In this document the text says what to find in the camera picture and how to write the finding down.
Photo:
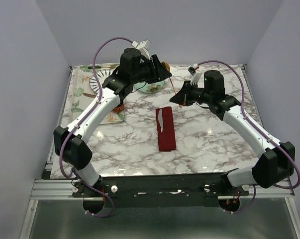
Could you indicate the silver butter knife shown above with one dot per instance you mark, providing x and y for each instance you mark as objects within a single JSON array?
[{"x": 160, "y": 120}]

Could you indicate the orange black coffee mug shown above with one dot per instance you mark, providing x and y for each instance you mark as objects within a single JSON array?
[{"x": 119, "y": 109}]

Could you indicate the green handled gold fork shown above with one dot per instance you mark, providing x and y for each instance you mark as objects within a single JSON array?
[{"x": 111, "y": 66}]

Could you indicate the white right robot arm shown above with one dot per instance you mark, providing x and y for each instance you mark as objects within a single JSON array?
[{"x": 275, "y": 158}]

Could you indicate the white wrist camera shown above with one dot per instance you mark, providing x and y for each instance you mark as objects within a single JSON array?
[
  {"x": 195, "y": 73},
  {"x": 142, "y": 47}
]

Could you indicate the floral rectangular serving tray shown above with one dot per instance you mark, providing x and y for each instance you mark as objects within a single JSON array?
[{"x": 85, "y": 82}]

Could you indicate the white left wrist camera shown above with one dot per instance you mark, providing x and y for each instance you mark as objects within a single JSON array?
[{"x": 142, "y": 47}]

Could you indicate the aluminium frame rail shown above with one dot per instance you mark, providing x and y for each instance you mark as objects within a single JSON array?
[{"x": 62, "y": 190}]

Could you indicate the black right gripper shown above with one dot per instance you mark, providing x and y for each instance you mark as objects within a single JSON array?
[{"x": 182, "y": 97}]

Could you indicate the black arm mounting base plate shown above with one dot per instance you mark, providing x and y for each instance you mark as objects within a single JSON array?
[{"x": 177, "y": 190}]

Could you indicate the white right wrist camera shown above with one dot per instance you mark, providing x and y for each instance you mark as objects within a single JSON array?
[{"x": 195, "y": 73}]

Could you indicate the green round saucer plate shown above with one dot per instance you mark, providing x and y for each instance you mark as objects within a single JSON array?
[{"x": 149, "y": 87}]

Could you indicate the dark red cloth napkin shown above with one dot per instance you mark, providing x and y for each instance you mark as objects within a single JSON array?
[{"x": 166, "y": 139}]

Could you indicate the gold spoon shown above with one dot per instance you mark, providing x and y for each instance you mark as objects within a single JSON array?
[{"x": 173, "y": 84}]

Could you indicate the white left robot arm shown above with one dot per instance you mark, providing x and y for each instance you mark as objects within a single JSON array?
[{"x": 70, "y": 143}]

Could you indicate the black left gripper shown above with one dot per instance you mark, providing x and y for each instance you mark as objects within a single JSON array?
[{"x": 162, "y": 73}]

